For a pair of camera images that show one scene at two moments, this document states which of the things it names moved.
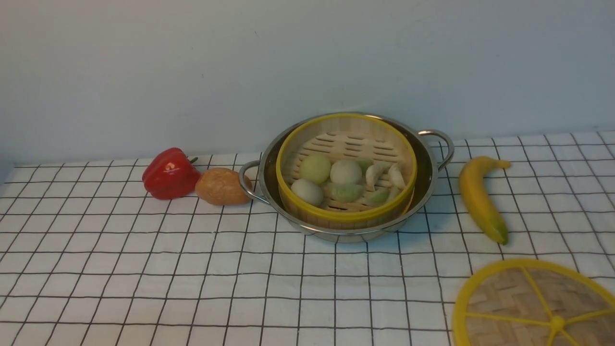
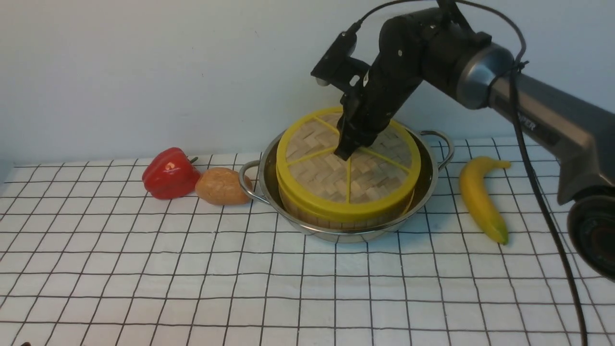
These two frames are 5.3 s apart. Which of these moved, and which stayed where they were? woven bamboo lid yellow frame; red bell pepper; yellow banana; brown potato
Moved: woven bamboo lid yellow frame
Stayed: brown potato; red bell pepper; yellow banana
